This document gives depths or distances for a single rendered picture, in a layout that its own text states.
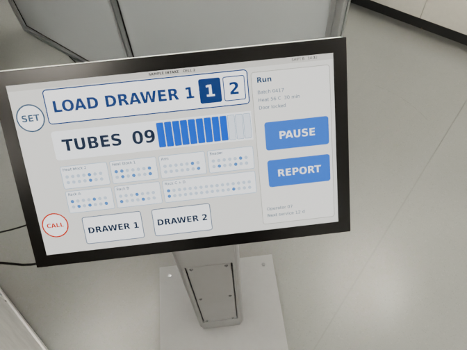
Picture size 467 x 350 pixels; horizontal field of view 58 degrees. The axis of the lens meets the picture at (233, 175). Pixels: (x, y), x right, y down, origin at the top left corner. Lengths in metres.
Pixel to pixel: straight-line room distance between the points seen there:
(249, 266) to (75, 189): 1.10
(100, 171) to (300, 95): 0.33
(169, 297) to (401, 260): 0.93
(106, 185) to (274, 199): 0.26
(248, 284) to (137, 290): 0.44
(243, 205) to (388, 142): 1.54
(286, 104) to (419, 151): 1.56
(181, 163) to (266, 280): 1.07
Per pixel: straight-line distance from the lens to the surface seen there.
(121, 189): 0.67
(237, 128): 0.64
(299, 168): 0.67
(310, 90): 0.65
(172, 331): 1.63
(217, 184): 0.66
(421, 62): 2.60
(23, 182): 0.71
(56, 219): 0.72
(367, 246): 1.82
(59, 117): 0.67
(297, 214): 0.69
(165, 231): 0.69
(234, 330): 1.60
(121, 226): 0.69
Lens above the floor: 1.59
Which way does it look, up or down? 56 degrees down
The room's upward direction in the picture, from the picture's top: 4 degrees counter-clockwise
